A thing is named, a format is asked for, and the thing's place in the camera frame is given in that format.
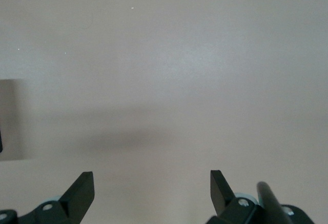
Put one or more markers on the black plastic box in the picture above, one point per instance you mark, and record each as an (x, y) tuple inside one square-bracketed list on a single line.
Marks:
[(1, 142)]

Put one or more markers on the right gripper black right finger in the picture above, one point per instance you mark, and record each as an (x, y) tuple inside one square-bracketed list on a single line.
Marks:
[(223, 198)]

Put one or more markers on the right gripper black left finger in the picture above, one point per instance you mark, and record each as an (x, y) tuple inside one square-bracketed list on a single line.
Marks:
[(74, 198)]

